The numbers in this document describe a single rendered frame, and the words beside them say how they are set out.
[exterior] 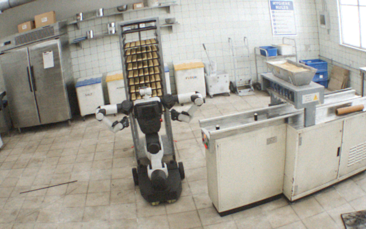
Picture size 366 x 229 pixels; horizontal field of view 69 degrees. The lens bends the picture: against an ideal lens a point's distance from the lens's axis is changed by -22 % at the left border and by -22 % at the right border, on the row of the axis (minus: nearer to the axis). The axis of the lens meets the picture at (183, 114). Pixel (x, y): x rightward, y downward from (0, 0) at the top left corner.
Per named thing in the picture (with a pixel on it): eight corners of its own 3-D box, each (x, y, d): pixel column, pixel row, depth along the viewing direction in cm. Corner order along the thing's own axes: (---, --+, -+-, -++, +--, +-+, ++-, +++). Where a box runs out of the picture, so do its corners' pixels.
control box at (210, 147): (205, 142, 298) (204, 127, 294) (214, 152, 276) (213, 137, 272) (201, 143, 298) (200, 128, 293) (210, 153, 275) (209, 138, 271)
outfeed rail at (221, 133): (368, 100, 308) (368, 95, 306) (369, 101, 305) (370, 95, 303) (209, 138, 270) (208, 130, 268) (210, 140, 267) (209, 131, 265)
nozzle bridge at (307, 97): (287, 101, 336) (286, 70, 325) (323, 122, 269) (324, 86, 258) (261, 106, 329) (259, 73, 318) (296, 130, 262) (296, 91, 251)
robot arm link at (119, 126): (126, 126, 339) (121, 130, 329) (121, 131, 345) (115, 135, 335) (120, 116, 339) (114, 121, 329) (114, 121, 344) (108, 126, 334)
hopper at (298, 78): (288, 72, 317) (287, 59, 312) (318, 84, 265) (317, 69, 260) (265, 75, 311) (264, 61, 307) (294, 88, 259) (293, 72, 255)
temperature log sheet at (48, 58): (54, 66, 546) (52, 50, 536) (53, 66, 544) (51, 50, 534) (44, 68, 544) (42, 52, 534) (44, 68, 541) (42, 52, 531)
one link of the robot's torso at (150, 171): (168, 179, 338) (167, 168, 334) (149, 181, 336) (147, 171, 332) (166, 170, 358) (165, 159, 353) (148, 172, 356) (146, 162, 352)
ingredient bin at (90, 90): (81, 122, 609) (74, 84, 585) (84, 112, 669) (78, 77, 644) (106, 118, 617) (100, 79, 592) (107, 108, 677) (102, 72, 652)
